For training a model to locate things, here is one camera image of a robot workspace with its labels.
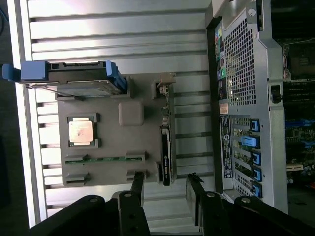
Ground green RAM stick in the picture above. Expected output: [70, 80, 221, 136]
[64, 157, 146, 165]

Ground grey plastic parts rack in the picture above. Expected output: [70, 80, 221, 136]
[55, 72, 177, 186]

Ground grey open PC case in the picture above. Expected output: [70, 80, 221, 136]
[205, 0, 315, 214]

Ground silver CPU chip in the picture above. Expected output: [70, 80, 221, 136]
[67, 117, 94, 146]

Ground green motherboard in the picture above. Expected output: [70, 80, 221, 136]
[273, 36, 315, 205]

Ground hard disk blue carrier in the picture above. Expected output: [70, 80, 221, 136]
[1, 60, 127, 97]

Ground CPU socket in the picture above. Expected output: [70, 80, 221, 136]
[283, 41, 315, 82]

